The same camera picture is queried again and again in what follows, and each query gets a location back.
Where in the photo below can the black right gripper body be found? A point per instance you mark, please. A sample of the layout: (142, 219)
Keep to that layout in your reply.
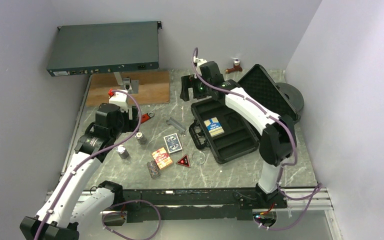
(200, 89)

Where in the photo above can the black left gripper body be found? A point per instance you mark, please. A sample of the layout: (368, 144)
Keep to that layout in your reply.
(125, 124)

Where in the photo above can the blue 10 chip stack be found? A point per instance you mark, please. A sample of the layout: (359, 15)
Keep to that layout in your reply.
(140, 137)

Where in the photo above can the blue playing card deck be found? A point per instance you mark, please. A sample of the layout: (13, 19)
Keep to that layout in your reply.
(173, 143)

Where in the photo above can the black poker set case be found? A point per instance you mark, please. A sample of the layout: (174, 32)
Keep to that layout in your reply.
(239, 117)

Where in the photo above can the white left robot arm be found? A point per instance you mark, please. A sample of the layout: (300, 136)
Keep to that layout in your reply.
(61, 218)

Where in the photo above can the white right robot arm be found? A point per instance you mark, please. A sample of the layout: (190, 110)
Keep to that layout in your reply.
(257, 98)

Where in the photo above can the blue texas holdem booklet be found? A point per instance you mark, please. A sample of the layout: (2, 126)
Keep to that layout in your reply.
(214, 127)

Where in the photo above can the brown bottle with cap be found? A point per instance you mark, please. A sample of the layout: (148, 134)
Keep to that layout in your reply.
(236, 67)

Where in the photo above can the purple 500 chip stack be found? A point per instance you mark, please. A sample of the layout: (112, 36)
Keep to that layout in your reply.
(122, 152)

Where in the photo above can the brown wooden board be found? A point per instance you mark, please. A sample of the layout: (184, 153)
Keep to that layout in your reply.
(153, 87)

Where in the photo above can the grey metal stand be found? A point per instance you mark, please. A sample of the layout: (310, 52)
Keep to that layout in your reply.
(126, 83)

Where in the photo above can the red playing card deck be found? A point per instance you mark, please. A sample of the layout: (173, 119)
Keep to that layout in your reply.
(162, 158)

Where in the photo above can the multicolour lying chip stack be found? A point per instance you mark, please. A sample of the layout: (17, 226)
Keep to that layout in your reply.
(153, 169)

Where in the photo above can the dark green rack server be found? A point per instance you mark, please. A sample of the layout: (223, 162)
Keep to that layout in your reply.
(105, 48)

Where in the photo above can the clear round disc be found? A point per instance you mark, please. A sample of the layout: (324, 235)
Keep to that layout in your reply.
(199, 158)

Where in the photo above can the red triangular dealer button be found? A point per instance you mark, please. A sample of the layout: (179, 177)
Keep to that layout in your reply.
(184, 161)

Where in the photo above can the dark grey round disc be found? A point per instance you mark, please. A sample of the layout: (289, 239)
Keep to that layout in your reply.
(294, 96)

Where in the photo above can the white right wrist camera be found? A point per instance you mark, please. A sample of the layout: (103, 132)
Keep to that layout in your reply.
(197, 62)

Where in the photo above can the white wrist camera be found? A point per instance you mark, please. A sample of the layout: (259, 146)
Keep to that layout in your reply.
(119, 98)
(197, 62)

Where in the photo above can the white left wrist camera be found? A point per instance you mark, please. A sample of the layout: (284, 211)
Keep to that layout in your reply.
(119, 98)

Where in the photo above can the red handled adjustable wrench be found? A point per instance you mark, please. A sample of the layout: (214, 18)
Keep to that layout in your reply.
(146, 117)

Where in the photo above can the grey plastic bracket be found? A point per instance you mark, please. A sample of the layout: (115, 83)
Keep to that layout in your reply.
(181, 128)

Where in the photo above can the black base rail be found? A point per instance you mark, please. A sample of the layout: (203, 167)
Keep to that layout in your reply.
(240, 203)

